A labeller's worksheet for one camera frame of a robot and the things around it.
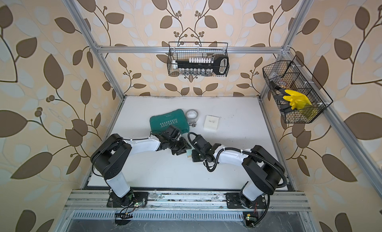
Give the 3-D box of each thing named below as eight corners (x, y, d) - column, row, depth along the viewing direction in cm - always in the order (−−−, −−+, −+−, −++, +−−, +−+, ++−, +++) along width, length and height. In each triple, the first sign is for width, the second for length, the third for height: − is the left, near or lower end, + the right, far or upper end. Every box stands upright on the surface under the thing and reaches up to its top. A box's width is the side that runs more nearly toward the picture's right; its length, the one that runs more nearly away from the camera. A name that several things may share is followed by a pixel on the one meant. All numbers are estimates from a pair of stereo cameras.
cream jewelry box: (202, 128, 104) (202, 126, 101) (205, 116, 111) (205, 114, 108) (217, 131, 102) (217, 129, 100) (219, 119, 109) (219, 116, 106)
